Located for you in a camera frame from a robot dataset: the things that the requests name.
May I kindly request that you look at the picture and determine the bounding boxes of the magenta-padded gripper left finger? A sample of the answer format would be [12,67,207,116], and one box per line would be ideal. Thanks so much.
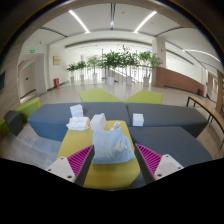
[45,144,96,187]

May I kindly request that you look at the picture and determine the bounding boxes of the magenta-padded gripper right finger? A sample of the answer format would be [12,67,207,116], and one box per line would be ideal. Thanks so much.
[133,142,185,185]

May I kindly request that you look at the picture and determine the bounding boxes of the light blue towel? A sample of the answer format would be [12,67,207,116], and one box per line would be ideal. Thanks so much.
[91,126,137,165]

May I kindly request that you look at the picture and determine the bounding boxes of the blue-grey upholstered bench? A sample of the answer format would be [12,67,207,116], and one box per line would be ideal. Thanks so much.
[125,102,208,138]
[27,101,132,142]
[128,125,214,168]

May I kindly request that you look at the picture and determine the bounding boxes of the yellow upholstered bench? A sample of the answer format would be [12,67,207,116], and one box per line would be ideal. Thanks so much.
[57,119,143,190]

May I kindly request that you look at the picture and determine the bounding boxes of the pink-white wrapped tissue pack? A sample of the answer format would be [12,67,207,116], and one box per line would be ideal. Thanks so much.
[65,116,91,132]

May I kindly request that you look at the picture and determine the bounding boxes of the small white box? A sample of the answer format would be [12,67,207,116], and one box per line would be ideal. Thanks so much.
[132,112,145,128]

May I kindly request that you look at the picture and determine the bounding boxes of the large white box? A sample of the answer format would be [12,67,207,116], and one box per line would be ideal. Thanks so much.
[89,112,108,132]

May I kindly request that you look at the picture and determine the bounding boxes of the white tissue pack stack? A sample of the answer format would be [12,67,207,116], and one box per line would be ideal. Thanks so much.
[69,103,85,119]

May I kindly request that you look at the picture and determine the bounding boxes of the small white-red tube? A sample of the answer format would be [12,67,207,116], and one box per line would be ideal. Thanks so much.
[109,121,122,131]

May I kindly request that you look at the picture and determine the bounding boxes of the lime green upholstered bench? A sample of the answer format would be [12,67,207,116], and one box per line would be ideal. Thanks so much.
[124,89,164,105]
[0,96,41,136]
[78,87,124,104]

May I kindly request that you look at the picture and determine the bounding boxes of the dark grey cube stool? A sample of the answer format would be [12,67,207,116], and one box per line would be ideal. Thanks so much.
[3,109,25,137]

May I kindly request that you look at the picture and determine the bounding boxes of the wooden bench with black legs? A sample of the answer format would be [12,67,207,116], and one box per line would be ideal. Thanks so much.
[185,95,224,150]

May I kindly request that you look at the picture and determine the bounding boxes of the group of potted plants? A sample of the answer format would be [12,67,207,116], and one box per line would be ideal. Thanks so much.
[65,44,163,87]

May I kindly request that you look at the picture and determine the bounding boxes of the group of ceiling lights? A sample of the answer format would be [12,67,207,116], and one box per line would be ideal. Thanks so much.
[68,9,221,65]

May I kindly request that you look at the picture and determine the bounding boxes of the black wall screen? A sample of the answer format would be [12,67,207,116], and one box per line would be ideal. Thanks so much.
[0,70,7,94]

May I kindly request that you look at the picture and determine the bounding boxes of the framed wall picture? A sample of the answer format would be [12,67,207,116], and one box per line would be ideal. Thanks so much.
[52,55,62,67]

